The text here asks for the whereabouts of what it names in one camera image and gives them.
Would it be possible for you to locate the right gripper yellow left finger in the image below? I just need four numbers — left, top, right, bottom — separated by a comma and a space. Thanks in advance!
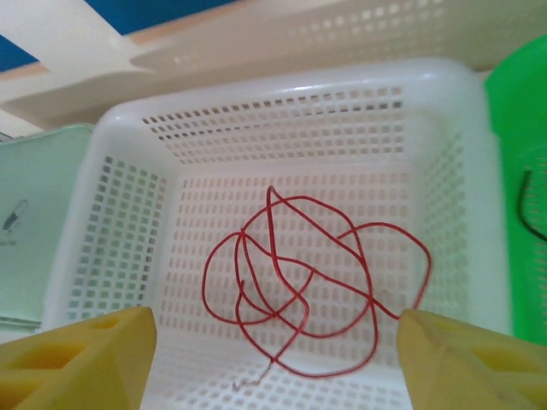
0, 305, 158, 410

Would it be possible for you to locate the mint green pouch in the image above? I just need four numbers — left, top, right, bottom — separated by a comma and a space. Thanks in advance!
0, 123, 97, 330

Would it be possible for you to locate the black cable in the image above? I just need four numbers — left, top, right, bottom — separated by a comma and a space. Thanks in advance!
516, 170, 547, 243

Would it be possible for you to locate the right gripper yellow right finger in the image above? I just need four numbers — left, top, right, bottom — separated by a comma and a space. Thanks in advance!
396, 308, 547, 410

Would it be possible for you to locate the red cable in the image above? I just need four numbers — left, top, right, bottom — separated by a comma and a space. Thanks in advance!
201, 185, 432, 392

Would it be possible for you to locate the white plastic basket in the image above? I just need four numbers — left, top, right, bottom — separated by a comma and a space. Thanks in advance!
40, 57, 514, 410

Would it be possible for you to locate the green plastic basket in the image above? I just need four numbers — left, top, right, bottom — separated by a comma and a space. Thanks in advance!
482, 33, 547, 347

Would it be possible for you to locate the blue wall poster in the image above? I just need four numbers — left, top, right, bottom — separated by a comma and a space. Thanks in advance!
0, 0, 240, 73

